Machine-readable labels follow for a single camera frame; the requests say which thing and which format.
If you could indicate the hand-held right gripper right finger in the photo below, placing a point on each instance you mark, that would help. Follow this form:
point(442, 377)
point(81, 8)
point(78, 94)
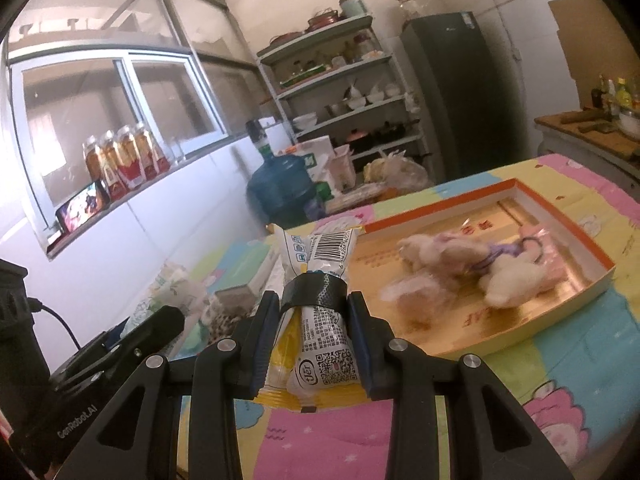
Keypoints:
point(362, 350)

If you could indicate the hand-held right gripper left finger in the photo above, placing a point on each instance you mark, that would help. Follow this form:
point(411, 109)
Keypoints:
point(257, 350)

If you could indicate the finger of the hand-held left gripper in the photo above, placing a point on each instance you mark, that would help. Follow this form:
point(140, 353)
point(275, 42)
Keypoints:
point(160, 327)

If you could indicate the leopard print scrunchie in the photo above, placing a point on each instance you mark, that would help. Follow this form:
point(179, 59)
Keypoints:
point(230, 327)

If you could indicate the banded yellow snack packets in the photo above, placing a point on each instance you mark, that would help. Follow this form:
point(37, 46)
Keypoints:
point(320, 340)

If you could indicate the orange rimmed cardboard box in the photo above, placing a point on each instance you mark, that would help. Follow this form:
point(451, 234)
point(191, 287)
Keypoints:
point(450, 332)

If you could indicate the beige plush toy purple dress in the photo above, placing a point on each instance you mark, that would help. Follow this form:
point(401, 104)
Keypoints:
point(510, 280)

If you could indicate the pink cloth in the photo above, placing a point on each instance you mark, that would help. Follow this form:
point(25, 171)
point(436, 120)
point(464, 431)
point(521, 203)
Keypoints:
point(552, 260)

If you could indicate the floral tissue pack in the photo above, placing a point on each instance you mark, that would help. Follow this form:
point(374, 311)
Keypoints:
point(175, 290)

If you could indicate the green tissue box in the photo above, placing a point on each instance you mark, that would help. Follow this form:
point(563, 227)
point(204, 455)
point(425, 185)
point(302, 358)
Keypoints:
point(247, 272)

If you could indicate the smartphone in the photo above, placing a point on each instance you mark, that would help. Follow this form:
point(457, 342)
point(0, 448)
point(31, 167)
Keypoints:
point(82, 207)

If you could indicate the blue water jug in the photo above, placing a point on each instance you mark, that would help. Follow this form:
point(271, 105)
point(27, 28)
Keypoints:
point(280, 190)

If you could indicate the tea bottle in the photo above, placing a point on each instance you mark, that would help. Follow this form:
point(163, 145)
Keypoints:
point(152, 147)
point(134, 155)
point(97, 170)
point(116, 162)

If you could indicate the plastic bag of food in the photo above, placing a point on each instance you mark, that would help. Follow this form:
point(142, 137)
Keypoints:
point(397, 172)

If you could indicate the white flour sack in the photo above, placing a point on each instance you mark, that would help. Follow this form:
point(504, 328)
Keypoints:
point(310, 157)

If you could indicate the sliding window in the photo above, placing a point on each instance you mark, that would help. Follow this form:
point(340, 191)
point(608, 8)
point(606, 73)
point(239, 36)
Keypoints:
point(115, 125)

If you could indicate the red cooking pot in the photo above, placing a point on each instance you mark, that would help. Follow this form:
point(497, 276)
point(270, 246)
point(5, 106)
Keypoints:
point(357, 139)

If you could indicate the black water pump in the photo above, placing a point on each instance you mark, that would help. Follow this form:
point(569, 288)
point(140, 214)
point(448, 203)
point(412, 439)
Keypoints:
point(257, 137)

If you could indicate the black frying pan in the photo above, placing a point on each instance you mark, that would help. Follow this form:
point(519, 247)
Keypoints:
point(392, 132)

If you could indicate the white bowl stack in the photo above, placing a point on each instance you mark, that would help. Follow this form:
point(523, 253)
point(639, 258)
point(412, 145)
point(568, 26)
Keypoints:
point(305, 121)

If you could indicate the grey metal shelf rack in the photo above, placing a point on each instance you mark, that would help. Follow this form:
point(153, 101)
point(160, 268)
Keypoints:
point(345, 85)

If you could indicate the dark grey refrigerator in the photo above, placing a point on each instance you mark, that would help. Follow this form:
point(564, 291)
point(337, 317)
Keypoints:
point(460, 100)

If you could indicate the kitchen counter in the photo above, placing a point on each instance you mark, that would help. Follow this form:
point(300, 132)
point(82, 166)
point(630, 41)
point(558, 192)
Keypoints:
point(580, 135)

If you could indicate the red tray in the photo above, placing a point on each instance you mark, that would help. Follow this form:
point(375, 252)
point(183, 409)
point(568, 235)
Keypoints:
point(286, 38)

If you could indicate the green enamel pot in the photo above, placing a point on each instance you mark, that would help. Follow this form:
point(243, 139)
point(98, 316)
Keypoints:
point(354, 5)

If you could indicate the glass jar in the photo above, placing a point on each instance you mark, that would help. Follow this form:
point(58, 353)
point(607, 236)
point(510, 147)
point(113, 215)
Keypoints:
point(409, 6)

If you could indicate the group of condiment bottles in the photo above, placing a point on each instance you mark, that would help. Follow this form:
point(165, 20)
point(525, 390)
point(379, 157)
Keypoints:
point(615, 95)

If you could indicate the cardboard wall sheet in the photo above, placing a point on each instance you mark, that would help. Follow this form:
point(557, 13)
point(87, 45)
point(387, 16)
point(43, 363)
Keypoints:
point(595, 45)

